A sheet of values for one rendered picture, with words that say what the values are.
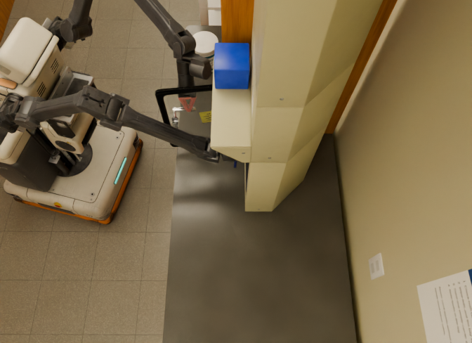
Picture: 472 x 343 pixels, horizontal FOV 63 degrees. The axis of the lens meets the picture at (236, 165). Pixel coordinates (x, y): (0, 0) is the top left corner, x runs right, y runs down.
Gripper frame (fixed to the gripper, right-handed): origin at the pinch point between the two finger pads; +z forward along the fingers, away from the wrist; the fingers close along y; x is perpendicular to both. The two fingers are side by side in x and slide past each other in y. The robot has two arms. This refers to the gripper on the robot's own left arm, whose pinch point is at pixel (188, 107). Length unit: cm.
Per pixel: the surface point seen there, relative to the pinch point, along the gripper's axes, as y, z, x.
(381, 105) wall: -26, -12, -64
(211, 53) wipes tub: 38.1, -5.4, -10.6
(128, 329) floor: -10, 140, 46
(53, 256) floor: 32, 121, 95
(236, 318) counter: -57, 56, -13
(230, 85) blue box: -28.6, -23.3, -14.0
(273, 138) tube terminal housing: -49, -18, -24
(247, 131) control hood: -40.8, -15.1, -17.8
